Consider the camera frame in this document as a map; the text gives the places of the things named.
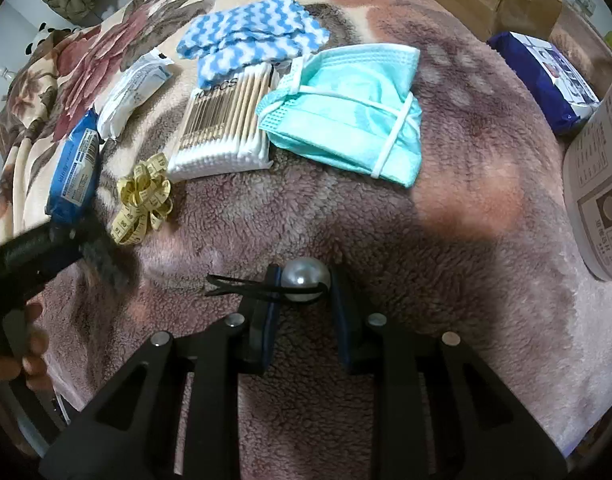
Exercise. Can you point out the person's left hand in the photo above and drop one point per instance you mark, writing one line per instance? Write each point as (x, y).
(31, 345)

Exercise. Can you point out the blue wet wipes packet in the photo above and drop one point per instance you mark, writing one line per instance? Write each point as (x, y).
(76, 160)

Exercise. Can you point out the cotton swab bag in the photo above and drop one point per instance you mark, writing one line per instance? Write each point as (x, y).
(221, 125)

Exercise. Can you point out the blue white wavy cloth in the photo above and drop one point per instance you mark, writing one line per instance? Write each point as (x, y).
(246, 25)

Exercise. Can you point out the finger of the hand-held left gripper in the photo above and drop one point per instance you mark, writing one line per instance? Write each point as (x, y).
(106, 255)

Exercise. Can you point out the clear plastic bottle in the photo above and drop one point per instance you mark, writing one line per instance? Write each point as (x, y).
(5, 74)

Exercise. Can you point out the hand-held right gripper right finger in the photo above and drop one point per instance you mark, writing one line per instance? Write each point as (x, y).
(343, 320)

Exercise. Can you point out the white printed canister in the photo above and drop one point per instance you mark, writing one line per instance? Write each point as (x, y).
(601, 200)

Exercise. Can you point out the yellow measuring tape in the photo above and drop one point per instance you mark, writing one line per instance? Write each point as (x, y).
(143, 185)

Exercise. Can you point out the blue and white box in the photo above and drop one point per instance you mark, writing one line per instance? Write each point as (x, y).
(536, 75)

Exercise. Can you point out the floral fleece blanket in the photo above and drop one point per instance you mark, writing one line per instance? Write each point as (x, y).
(436, 260)

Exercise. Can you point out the white plastic packet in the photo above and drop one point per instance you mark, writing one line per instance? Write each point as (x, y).
(131, 90)

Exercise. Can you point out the panda plush toy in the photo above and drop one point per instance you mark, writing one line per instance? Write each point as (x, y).
(43, 37)

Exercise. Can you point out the teal face mask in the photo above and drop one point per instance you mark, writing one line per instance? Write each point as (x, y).
(346, 110)

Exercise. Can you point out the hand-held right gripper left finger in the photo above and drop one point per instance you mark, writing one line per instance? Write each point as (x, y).
(271, 305)

